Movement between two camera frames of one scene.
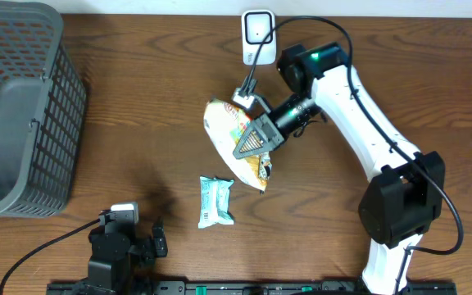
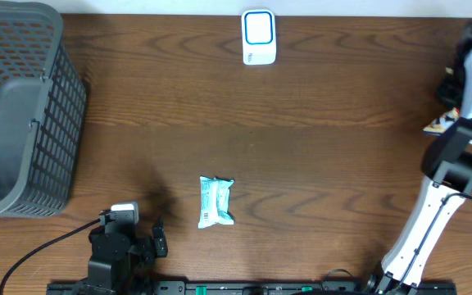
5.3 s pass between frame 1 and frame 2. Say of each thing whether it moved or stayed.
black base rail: stayed
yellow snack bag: moved
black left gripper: stayed
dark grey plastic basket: stayed
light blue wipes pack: stayed
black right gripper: moved
